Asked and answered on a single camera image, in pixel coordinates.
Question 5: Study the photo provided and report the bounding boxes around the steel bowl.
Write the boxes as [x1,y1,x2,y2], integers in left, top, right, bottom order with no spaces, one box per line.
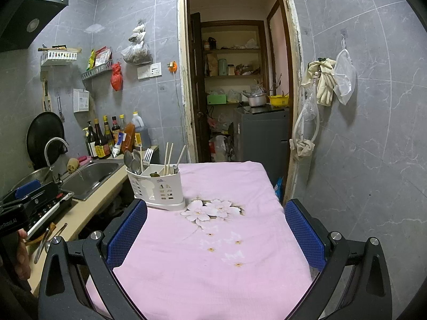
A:
[13,168,54,194]

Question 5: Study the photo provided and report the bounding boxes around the steel sink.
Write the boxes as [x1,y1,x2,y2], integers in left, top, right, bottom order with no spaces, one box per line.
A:
[62,158,125,201]

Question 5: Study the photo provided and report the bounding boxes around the grey appliance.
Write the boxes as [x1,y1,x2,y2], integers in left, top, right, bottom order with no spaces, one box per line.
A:
[233,105,291,187]

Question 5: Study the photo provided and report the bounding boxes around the person's left forearm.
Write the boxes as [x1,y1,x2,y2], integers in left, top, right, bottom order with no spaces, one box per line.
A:
[0,267,37,320]

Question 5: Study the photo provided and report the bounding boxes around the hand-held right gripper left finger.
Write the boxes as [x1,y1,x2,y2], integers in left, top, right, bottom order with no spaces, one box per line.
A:
[37,198,148,320]

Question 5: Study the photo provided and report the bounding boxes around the steel pot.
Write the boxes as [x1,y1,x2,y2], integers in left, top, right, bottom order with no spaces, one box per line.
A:
[242,91,267,108]

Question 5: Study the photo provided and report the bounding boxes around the black range hood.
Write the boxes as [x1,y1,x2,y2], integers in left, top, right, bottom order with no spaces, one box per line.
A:
[0,0,69,53]

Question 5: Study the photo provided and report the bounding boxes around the grey wall shelf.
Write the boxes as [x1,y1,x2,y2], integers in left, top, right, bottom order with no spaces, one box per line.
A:
[81,61,113,81]

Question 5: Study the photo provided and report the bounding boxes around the orange seasoning packet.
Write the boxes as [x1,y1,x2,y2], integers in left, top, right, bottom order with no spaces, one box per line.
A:
[122,123,136,154]

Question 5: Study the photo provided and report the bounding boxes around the dark wooden chopstick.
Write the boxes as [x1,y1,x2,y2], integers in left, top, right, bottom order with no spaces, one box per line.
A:
[45,223,68,244]

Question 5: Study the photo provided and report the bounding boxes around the cream rubber gloves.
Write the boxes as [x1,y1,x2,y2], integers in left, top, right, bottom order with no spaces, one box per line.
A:
[301,58,337,106]

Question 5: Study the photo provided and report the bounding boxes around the red plastic bag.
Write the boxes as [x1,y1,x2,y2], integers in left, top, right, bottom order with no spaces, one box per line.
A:
[111,62,123,91]

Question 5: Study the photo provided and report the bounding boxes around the white hose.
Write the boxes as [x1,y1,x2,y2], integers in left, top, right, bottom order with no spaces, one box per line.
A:
[292,83,321,141]

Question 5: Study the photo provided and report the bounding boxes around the red snack packet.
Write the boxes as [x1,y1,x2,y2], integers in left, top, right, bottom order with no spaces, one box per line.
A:
[94,47,112,66]

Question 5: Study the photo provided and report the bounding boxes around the clear hanging plastic bag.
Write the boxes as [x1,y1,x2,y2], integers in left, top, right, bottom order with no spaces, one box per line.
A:
[120,20,153,65]

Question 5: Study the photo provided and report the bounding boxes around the white tube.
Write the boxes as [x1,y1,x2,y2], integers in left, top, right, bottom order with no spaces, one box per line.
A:
[112,133,125,158]

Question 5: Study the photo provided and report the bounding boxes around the black induction cooker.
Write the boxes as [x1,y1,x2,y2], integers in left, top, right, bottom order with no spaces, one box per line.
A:
[25,190,74,241]

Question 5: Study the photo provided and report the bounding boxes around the wooden knife rack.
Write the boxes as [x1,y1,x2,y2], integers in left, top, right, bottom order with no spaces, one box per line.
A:
[41,71,53,112]

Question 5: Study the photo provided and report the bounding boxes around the pink floral tablecloth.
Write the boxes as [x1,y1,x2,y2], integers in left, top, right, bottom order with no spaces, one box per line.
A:
[86,161,321,320]

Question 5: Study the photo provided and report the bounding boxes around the dark sauce bottle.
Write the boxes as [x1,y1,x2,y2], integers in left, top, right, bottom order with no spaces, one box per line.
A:
[93,118,110,159]

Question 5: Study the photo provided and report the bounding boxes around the steel serving spoon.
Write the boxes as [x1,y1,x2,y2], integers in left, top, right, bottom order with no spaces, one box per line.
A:
[33,227,52,265]

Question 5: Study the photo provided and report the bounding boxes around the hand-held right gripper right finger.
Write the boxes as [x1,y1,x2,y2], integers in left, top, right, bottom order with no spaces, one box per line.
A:
[284,198,393,320]

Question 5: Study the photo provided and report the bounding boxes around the white wall basket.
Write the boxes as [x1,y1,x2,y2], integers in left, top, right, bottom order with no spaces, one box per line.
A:
[41,49,78,66]

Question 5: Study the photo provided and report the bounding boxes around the white plastic jug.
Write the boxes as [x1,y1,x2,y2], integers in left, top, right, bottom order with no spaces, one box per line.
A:
[213,135,227,162]

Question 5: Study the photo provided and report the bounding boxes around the knotted cream rag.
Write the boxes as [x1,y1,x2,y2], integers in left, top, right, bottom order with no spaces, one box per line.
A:
[290,138,316,158]

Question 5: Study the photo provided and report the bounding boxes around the dark pump bottle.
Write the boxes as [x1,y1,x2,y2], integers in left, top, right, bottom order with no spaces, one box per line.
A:
[85,121,98,159]

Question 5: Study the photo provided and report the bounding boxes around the yellow cap sauce bottle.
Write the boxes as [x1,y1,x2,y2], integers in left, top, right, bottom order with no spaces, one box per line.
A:
[102,115,115,154]

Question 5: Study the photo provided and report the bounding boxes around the steel faucet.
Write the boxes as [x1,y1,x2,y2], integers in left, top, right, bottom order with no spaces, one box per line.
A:
[44,137,69,181]

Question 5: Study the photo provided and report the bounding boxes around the white plastic utensil holder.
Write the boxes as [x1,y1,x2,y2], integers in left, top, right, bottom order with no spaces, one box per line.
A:
[126,165,185,211]

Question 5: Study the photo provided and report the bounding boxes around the white wall box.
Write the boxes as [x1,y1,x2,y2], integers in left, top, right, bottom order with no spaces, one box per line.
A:
[73,88,90,113]

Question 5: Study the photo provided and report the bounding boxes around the black wok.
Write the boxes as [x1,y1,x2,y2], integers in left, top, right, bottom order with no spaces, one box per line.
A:
[26,111,65,170]

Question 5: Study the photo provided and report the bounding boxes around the cream door frame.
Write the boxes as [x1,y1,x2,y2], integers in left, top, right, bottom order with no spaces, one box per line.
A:
[177,0,302,204]

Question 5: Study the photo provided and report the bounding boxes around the person's left hand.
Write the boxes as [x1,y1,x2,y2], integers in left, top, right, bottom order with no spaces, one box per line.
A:
[15,228,31,277]

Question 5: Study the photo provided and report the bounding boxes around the clear oil jug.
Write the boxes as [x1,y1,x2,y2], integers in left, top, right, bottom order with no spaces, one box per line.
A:
[131,111,151,150]

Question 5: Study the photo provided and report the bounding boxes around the wooden shelf unit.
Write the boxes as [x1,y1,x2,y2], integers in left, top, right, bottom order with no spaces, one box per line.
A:
[200,20,269,104]

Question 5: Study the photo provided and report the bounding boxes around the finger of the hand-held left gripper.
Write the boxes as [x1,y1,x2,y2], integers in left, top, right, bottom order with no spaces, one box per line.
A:
[2,182,62,213]
[13,179,42,201]

